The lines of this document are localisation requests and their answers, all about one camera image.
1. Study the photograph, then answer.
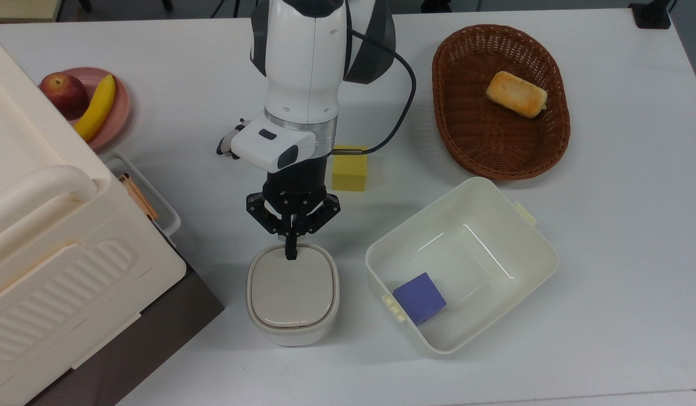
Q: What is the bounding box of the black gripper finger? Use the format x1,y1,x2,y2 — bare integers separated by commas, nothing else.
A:
246,192,292,261
292,192,342,261

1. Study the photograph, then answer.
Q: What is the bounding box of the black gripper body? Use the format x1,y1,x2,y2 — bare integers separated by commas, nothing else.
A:
263,155,329,211

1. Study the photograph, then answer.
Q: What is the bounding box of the small cream lidded trash can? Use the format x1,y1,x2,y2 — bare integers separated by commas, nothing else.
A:
246,242,340,347

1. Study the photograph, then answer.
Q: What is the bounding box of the white plastic open bin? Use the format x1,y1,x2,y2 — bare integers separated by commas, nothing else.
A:
365,176,559,356

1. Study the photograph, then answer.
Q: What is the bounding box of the yellow cube block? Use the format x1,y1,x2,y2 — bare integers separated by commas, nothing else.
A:
331,145,369,192

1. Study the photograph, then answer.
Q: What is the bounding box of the panda toy figure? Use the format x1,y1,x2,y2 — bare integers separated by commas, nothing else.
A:
216,118,252,160

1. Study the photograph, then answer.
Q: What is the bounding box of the purple cube block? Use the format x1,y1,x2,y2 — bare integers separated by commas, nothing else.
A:
393,272,447,325

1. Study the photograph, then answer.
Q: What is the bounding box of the brown wicker basket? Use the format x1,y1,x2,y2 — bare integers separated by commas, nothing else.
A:
432,24,571,181

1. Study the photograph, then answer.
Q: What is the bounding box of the pink plate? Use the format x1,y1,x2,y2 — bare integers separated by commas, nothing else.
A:
41,67,132,151

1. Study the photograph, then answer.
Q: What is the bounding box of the yellow banana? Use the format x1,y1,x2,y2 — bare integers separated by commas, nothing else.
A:
74,74,117,143

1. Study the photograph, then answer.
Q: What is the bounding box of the large cream storage box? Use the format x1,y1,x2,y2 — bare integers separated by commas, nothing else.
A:
0,31,187,406

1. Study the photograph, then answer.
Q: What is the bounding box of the toasted bread piece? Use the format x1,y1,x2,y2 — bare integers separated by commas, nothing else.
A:
486,70,548,119

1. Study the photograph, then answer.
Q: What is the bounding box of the red apple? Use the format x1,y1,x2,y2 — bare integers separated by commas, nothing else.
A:
39,72,90,120

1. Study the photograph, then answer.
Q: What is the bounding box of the wooden desk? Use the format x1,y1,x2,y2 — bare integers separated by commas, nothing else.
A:
0,0,64,23

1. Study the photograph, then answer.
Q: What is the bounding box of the black desk clamp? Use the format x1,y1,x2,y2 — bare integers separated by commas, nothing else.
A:
628,0,673,29

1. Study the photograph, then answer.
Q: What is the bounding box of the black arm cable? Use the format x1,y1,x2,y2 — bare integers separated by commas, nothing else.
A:
348,28,418,155

